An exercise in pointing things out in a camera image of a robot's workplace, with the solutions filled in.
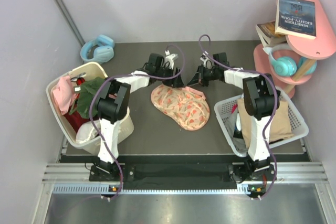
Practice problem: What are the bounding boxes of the stacked paperback books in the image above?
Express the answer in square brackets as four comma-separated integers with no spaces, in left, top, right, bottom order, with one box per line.
[255,21,287,47]

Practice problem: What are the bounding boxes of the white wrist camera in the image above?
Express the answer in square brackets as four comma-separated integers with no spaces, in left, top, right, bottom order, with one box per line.
[164,49,178,70]
[200,52,213,69]

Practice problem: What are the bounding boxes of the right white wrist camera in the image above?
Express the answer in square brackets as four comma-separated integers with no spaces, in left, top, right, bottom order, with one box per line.
[200,52,213,69]

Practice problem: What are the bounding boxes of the white garment in basket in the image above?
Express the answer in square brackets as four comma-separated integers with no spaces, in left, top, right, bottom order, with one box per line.
[75,122,98,144]

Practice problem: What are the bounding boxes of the aluminium rail frame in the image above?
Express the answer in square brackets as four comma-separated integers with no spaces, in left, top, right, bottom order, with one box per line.
[33,140,335,223]

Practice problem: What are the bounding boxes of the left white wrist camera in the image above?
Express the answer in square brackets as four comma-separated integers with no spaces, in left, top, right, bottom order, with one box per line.
[164,49,178,70]

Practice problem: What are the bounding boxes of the pink tiered shelf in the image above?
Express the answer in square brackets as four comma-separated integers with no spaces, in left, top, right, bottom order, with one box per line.
[254,0,335,98]

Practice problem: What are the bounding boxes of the dark green garment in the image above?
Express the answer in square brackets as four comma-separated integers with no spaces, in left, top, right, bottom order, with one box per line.
[69,77,104,119]

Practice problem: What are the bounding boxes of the floral mesh laundry bag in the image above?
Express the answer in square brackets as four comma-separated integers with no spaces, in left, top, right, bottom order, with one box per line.
[151,84,210,131]

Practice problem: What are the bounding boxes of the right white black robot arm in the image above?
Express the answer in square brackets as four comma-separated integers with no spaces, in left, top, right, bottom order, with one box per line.
[188,51,280,183]

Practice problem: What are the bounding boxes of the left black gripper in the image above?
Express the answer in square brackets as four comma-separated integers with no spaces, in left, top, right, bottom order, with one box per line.
[155,65,185,88]

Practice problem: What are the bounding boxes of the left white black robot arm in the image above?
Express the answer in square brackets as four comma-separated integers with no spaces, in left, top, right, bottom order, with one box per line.
[89,50,183,181]

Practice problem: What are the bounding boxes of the beige folded garment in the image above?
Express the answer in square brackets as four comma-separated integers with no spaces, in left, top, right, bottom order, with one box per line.
[237,98,293,148]

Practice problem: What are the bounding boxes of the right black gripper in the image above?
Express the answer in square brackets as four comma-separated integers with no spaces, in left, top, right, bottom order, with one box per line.
[187,64,219,88]

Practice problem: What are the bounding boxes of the teal headphones on shelf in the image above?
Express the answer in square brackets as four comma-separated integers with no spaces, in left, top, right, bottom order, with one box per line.
[263,44,308,77]

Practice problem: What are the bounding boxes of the grey garment in basket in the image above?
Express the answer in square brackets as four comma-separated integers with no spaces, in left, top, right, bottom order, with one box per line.
[225,114,247,153]

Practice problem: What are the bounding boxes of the cream laundry basket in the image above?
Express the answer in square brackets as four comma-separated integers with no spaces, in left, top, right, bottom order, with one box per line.
[46,61,135,155]

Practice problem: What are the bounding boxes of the Nineteen Eighty-Four book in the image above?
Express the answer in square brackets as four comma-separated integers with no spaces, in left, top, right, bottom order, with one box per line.
[275,0,316,39]

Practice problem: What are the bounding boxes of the blue headphones on table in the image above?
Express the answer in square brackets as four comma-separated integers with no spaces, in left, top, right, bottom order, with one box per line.
[80,35,115,64]

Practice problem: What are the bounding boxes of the white perforated plastic basket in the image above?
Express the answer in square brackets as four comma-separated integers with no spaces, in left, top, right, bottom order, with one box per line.
[214,87,309,158]

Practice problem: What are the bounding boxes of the pink garment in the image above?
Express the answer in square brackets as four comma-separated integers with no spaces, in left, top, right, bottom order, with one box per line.
[52,75,79,115]

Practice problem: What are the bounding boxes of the pink bra strap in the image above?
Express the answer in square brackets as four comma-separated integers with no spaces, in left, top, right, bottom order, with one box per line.
[185,86,207,100]

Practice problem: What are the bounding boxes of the red garment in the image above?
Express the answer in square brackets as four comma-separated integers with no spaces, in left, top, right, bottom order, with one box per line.
[64,111,90,133]

